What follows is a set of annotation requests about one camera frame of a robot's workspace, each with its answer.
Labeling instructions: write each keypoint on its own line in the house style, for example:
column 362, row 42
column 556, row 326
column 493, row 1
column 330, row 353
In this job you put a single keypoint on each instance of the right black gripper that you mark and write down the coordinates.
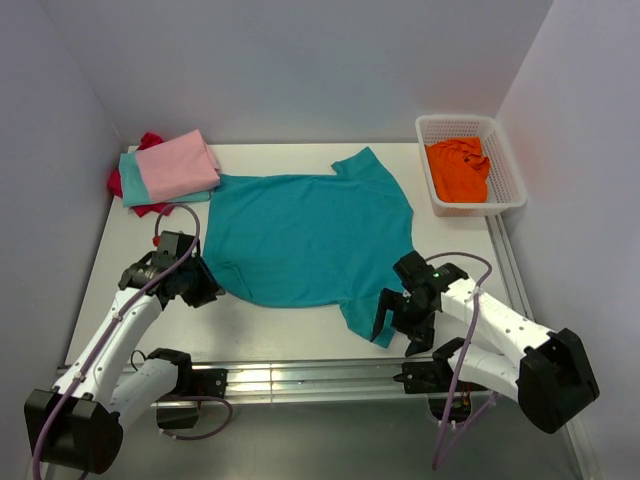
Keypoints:
column 423, row 335

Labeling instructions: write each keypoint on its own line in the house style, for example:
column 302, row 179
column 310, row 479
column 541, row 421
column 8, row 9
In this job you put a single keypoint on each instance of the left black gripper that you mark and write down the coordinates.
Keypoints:
column 209, row 286

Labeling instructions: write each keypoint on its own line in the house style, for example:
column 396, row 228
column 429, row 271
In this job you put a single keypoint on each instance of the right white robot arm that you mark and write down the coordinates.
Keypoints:
column 547, row 373

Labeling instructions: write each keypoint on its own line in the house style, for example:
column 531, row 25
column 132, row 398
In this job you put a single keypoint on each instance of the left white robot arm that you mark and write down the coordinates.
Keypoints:
column 80, row 422

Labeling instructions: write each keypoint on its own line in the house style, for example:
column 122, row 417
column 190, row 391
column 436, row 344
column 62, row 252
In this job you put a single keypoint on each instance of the folded light teal t shirt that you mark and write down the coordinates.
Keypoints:
column 134, row 191

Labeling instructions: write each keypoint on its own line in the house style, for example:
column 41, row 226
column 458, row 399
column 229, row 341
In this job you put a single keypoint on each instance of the folded pink t shirt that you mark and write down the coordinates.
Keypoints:
column 179, row 167

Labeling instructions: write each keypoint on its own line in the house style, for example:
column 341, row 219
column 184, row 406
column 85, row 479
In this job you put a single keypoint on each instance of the folded red t shirt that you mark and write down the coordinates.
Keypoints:
column 114, row 187

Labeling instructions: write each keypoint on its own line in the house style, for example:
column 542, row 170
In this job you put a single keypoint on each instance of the orange crumpled t shirt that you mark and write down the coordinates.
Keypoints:
column 459, row 170

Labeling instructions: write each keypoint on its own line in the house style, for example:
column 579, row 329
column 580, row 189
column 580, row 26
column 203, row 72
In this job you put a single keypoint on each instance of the white plastic basket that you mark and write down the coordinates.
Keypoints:
column 505, row 186

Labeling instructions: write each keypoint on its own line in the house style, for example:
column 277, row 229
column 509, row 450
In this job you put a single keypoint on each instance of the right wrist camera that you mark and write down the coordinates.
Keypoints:
column 415, row 274

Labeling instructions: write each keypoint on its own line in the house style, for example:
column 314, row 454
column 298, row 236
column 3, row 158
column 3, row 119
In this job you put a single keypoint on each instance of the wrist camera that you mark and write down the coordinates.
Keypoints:
column 170, row 247
column 415, row 274

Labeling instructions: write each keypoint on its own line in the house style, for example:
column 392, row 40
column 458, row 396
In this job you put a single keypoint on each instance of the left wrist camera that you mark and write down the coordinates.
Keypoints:
column 170, row 247

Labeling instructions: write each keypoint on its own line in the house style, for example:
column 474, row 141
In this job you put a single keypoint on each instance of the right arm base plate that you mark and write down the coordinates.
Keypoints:
column 424, row 377

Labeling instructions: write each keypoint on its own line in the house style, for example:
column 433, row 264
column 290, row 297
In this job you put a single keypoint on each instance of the aluminium mounting rail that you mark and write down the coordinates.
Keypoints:
column 310, row 381

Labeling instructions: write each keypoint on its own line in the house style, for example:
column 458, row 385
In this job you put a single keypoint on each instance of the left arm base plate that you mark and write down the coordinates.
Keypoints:
column 210, row 382

